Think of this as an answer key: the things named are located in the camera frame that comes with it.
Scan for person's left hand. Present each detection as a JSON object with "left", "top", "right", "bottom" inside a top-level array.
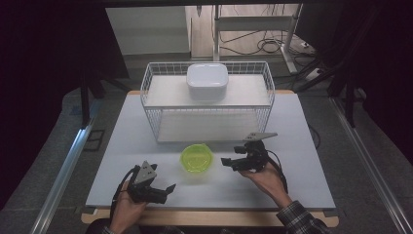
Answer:
[{"left": 109, "top": 180, "right": 150, "bottom": 234}]

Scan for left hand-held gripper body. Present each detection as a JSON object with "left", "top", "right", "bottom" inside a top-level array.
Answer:
[{"left": 126, "top": 160, "right": 169, "bottom": 206}]

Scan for white metal desk frame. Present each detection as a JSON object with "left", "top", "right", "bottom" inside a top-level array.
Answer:
[{"left": 211, "top": 3, "right": 304, "bottom": 75}]

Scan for person's right hand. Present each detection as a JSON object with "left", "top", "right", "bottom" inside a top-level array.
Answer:
[{"left": 238, "top": 161, "right": 294, "bottom": 210}]

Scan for white square plastic container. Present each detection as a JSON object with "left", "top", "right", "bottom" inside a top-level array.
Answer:
[{"left": 185, "top": 62, "right": 230, "bottom": 102}]

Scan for black floor cables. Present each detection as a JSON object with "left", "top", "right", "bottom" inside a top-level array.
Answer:
[{"left": 219, "top": 29, "right": 317, "bottom": 57}]

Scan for white power strip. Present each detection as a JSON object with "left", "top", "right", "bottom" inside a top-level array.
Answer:
[{"left": 304, "top": 67, "right": 327, "bottom": 83}]

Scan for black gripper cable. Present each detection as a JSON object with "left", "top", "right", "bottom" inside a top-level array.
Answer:
[
  {"left": 265, "top": 149, "right": 290, "bottom": 195},
  {"left": 109, "top": 165, "right": 138, "bottom": 216}
]

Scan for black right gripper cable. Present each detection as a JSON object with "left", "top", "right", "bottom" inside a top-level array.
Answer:
[{"left": 265, "top": 149, "right": 290, "bottom": 195}]

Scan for black cable beside table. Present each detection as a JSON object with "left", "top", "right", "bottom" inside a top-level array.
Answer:
[{"left": 307, "top": 124, "right": 322, "bottom": 151}]

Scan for white board panel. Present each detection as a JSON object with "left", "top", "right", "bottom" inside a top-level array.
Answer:
[{"left": 103, "top": 5, "right": 192, "bottom": 57}]

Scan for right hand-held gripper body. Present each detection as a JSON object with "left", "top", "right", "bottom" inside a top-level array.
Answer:
[{"left": 231, "top": 132, "right": 280, "bottom": 174}]

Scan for black stand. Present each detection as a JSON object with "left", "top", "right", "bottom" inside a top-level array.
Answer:
[
  {"left": 326, "top": 72, "right": 358, "bottom": 129},
  {"left": 79, "top": 72, "right": 107, "bottom": 129}
]

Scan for green round plastic container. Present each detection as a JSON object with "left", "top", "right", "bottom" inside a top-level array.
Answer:
[{"left": 179, "top": 142, "right": 215, "bottom": 175}]

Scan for aluminium rail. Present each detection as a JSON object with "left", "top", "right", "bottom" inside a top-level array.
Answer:
[
  {"left": 29, "top": 119, "right": 95, "bottom": 234},
  {"left": 328, "top": 97, "right": 413, "bottom": 234}
]

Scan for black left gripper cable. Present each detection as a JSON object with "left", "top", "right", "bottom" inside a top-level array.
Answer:
[{"left": 109, "top": 165, "right": 138, "bottom": 216}]

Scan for white wire shelf rack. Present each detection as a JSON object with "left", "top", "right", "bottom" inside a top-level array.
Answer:
[{"left": 139, "top": 60, "right": 277, "bottom": 145}]

